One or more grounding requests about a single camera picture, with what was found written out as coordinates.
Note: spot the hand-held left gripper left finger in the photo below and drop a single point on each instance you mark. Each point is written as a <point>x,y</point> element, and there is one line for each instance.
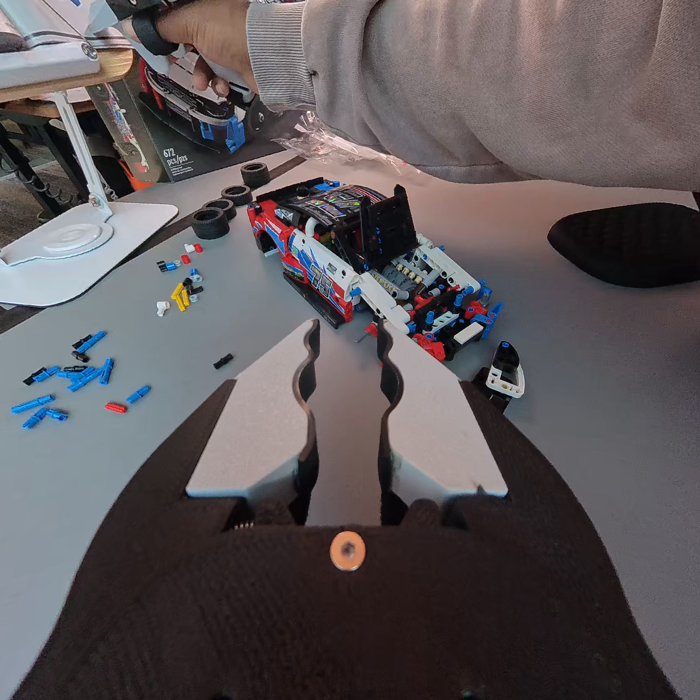
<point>251,437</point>

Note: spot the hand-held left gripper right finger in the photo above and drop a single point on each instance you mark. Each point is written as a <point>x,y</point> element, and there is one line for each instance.
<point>443,437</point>

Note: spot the black white brick bumper assembly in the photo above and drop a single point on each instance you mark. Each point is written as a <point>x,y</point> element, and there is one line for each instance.
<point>506,377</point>

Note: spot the toy brick race car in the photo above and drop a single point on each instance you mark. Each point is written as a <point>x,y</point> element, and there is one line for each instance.
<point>328,257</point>

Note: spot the person's right forearm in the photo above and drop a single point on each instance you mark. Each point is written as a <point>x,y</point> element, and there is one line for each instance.
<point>465,82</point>

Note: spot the grey desk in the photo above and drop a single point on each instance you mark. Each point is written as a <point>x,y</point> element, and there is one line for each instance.
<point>574,383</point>

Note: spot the person's right hand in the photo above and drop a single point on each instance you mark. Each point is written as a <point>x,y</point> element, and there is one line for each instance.
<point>219,33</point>

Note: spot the small black brick connector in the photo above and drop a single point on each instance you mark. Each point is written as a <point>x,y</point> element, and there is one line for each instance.
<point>223,361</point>

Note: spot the brick instruction booklet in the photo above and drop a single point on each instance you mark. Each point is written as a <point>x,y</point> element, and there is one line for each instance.
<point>33,22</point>

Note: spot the car printed cardboard box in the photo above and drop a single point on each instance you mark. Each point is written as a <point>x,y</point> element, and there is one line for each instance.
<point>164,142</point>

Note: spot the cluster of small mixed bricks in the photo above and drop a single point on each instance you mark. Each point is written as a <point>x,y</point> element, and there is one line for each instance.
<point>180,295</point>

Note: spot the pile of blue connector pins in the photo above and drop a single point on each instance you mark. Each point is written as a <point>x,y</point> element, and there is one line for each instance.
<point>82,377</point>

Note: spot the black toy tyre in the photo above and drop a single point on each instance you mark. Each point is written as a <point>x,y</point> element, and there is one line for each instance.
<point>221,206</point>
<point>255,175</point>
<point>237,194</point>
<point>210,225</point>

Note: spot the white metal book stand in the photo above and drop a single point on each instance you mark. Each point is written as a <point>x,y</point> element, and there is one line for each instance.
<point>82,257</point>

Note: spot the crumpled clear plastic bag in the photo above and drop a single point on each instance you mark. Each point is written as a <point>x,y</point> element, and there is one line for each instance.
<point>339,147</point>

